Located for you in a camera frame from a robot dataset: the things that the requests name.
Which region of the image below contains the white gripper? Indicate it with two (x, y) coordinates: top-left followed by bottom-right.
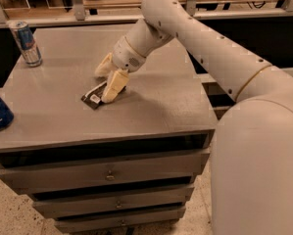
(94, 36), (146, 103)

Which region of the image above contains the black rxbar chocolate wrapper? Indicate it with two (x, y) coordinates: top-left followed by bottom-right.
(80, 80), (127, 110)

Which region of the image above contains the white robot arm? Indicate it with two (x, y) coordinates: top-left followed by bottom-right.
(95, 0), (293, 235)

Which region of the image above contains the red bull can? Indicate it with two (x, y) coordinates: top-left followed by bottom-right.
(9, 21), (42, 67)

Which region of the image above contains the grey drawer cabinet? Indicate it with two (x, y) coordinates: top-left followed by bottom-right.
(0, 24), (217, 222)

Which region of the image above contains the middle grey drawer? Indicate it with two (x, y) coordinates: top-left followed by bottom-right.
(33, 184), (194, 218)

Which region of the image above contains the grey drawer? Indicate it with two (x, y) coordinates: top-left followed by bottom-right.
(55, 206), (185, 233)
(33, 184), (194, 218)
(0, 149), (210, 194)

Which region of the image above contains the top grey drawer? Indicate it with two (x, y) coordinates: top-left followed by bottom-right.
(0, 149), (210, 194)

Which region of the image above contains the bottom grey drawer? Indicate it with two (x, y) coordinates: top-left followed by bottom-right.
(55, 206), (185, 233)

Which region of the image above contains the metal railing frame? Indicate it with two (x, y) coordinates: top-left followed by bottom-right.
(0, 0), (293, 28)

